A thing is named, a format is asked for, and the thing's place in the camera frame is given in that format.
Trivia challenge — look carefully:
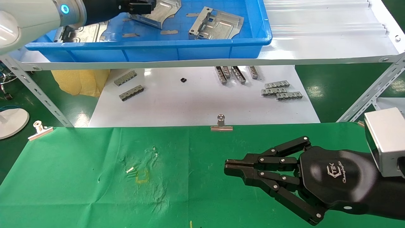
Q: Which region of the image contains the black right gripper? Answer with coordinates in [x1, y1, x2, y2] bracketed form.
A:
[224, 136, 380, 226]

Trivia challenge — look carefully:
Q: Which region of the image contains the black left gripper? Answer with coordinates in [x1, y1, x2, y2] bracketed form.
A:
[84, 0, 156, 26]

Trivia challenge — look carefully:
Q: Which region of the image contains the stamped sheet metal bracket plate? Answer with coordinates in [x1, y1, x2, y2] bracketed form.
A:
[189, 6, 244, 40]
[131, 0, 182, 29]
[54, 21, 109, 43]

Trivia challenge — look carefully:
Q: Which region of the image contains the blue plastic bin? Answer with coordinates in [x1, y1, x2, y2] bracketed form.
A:
[25, 0, 272, 63]

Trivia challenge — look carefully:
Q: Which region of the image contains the grey toothed metal part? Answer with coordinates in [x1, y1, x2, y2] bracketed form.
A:
[114, 70, 137, 86]
[261, 88, 287, 96]
[276, 92, 303, 101]
[265, 80, 290, 89]
[119, 85, 145, 102]

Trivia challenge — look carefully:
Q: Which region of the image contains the yellow mesh bag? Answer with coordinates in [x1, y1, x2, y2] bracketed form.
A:
[51, 69, 110, 97]

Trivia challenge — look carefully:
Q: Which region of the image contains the white metal shelf rack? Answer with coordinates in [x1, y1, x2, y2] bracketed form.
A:
[0, 0, 405, 128]

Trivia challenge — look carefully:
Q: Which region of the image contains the white slotted shelf rack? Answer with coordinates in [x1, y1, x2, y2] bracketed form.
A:
[375, 97, 405, 112]

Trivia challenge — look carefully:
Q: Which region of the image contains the white round stand base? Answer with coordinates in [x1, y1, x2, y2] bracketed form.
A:
[0, 108, 29, 140]

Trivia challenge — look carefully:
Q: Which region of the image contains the green table cloth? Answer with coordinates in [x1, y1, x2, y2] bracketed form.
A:
[0, 122, 405, 228]

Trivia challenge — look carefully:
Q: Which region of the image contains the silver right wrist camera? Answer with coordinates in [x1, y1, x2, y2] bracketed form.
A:
[364, 107, 405, 178]

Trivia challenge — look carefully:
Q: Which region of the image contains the floor cable bundle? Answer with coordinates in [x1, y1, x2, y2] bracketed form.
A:
[0, 70, 15, 100]

